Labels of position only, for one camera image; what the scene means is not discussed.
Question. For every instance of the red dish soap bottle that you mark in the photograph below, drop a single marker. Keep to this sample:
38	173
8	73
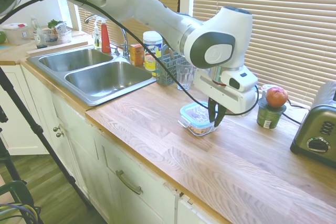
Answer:
105	37

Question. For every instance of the white kitchen cabinets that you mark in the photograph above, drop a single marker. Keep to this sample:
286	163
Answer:
118	155

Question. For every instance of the orange cardboard box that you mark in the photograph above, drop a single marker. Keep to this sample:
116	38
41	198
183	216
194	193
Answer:
137	54

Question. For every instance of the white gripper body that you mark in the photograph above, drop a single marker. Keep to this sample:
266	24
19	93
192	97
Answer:
225	95

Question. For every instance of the round metal cabinet knob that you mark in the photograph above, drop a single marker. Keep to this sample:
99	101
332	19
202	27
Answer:
60	134
56	129

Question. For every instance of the green tin can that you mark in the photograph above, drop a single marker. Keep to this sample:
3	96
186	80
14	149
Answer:
270	116

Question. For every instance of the red apple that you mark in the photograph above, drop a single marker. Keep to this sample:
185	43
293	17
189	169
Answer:
277	96

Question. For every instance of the clear soap pump bottle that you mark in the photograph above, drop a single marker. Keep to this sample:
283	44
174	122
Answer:
97	40

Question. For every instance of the green fruit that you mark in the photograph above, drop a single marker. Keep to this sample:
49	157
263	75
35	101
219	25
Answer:
1	37

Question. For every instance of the glass food container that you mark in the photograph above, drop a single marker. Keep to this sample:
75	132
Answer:
199	131

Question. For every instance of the stainless steel sink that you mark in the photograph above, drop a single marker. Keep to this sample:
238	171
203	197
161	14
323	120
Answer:
105	82

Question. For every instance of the clear container with greens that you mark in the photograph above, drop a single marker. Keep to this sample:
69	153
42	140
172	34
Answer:
59	35

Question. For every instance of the clear bottle dark liquid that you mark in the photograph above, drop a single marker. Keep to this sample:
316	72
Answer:
39	37

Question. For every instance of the clear drinking glass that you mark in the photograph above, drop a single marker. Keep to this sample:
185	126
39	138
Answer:
185	77

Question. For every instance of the wide beige window blinds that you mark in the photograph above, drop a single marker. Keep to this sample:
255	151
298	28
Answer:
288	24

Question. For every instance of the black camera tripod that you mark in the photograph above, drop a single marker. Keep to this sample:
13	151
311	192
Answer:
34	127

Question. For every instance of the grey plastic cutlery basket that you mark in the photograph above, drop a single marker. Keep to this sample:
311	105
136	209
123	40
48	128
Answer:
165	74

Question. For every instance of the clear plastic tub red tab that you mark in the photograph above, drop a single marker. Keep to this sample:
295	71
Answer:
17	35

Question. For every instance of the stainless steel toaster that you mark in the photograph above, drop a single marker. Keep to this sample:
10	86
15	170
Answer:
315	129

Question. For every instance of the clear lid with teal rim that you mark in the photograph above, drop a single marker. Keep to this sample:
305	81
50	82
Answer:
194	113

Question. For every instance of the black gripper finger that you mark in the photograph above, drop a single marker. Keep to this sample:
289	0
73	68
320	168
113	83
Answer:
220	117
211	111

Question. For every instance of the chrome kitchen faucet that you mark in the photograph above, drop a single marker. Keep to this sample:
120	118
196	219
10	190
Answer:
125	43

